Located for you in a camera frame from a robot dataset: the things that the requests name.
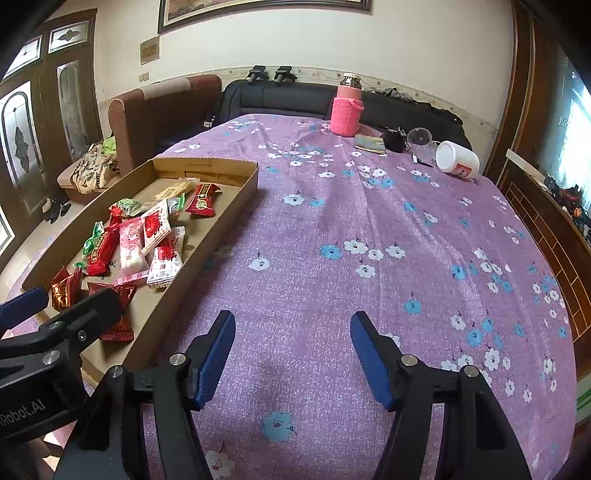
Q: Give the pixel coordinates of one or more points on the pink knit-sleeved thermos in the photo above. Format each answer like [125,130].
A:
[347,106]

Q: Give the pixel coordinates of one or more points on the red long snack bar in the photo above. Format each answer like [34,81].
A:
[103,242]

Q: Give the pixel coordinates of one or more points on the pink cartoon candy packet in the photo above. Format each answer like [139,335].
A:
[133,265]

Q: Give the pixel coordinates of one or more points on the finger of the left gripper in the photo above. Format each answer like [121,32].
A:
[15,311]
[92,309]

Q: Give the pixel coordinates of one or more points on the wooden brick-pattern cabinet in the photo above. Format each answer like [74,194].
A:
[541,160]

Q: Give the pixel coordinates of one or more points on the white plastic jar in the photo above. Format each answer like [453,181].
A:
[456,160]

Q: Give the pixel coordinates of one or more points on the patterned bag on stool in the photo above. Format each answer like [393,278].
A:
[97,168]

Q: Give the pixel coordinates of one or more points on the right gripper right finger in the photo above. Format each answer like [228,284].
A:
[477,442]

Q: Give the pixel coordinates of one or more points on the black leather sofa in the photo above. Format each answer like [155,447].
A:
[315,101]

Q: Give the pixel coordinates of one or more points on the wooden glass-panel door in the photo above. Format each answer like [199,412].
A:
[49,118]

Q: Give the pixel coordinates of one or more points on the brown armchair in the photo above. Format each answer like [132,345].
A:
[148,120]

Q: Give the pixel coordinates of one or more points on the dark red foil snack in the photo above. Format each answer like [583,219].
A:
[65,288]

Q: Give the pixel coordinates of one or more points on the small black box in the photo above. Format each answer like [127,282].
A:
[395,140]

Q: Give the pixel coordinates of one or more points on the clear glass cup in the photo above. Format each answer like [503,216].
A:
[421,143]

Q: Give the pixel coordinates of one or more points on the green small snack packet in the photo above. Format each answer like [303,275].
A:
[128,207]

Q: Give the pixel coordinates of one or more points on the small notebook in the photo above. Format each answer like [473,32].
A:
[371,144]

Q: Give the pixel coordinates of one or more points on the white red snack packet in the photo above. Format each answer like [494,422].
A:
[155,225]

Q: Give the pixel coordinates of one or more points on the red square snack packet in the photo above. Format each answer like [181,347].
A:
[201,201]

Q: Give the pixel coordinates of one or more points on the framed wall painting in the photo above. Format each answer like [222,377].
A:
[174,14]

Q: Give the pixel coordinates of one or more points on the yellow cracker packet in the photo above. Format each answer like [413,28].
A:
[176,189]

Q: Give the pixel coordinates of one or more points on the green clear pastry packet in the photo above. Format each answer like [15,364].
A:
[175,206]

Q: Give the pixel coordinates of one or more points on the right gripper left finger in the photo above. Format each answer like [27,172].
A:
[108,441]

